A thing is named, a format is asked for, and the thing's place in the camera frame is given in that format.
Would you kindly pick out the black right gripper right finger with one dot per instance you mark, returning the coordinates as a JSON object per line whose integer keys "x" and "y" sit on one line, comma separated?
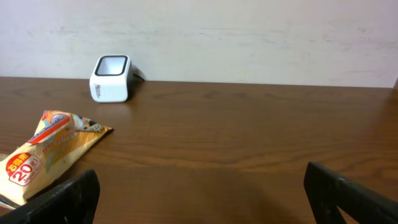
{"x": 329, "y": 192}

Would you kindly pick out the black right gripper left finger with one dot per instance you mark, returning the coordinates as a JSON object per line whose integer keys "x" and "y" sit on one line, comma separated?
{"x": 73, "y": 201}

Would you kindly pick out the yellow snack bag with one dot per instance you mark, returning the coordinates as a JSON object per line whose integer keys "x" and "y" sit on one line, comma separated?
{"x": 60, "y": 139}

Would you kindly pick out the white barcode scanner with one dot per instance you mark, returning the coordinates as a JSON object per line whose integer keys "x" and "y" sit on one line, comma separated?
{"x": 111, "y": 78}

